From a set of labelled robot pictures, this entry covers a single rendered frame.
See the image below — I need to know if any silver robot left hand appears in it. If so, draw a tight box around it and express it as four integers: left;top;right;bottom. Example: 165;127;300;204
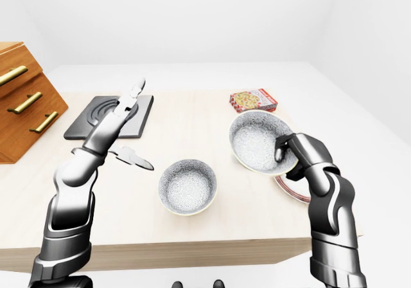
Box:
82;77;155;171

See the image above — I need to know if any silver robot right hand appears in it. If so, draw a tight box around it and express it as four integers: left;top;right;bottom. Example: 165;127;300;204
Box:
274;132;341;182

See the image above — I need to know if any large patterned grey bowl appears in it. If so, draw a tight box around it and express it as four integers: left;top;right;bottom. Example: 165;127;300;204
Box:
228;109;300;176

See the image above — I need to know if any flat dark stove plate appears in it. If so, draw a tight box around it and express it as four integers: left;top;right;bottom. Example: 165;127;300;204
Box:
63;94;154;141

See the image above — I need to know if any white plate with red rings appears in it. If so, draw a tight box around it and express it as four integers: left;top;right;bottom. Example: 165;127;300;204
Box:
273;173;312;204

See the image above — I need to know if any small patterned grey bowl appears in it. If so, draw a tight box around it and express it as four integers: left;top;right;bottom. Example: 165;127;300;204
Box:
157;159;218;217

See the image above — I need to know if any wooden cabinet drawer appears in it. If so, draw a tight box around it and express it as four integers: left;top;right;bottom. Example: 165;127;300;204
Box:
0;73;62;125
0;98;69;164
0;46;44;98

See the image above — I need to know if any red printed food box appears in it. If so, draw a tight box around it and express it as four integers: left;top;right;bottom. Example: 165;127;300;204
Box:
229;87;279;114

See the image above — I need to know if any wooden cabinet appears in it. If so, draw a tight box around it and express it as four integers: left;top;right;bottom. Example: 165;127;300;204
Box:
0;41;69;165

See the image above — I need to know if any brass drawer handle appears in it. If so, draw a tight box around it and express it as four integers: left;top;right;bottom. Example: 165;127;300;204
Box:
6;91;44;115
29;111;60;134
0;65;29;87

